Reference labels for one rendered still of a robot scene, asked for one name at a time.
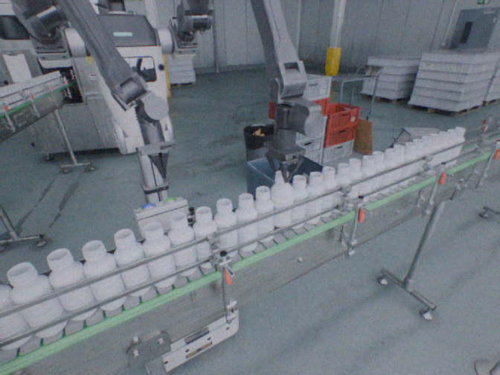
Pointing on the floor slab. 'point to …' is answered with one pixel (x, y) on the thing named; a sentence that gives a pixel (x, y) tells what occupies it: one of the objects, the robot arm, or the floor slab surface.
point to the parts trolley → (354, 85)
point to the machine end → (10, 41)
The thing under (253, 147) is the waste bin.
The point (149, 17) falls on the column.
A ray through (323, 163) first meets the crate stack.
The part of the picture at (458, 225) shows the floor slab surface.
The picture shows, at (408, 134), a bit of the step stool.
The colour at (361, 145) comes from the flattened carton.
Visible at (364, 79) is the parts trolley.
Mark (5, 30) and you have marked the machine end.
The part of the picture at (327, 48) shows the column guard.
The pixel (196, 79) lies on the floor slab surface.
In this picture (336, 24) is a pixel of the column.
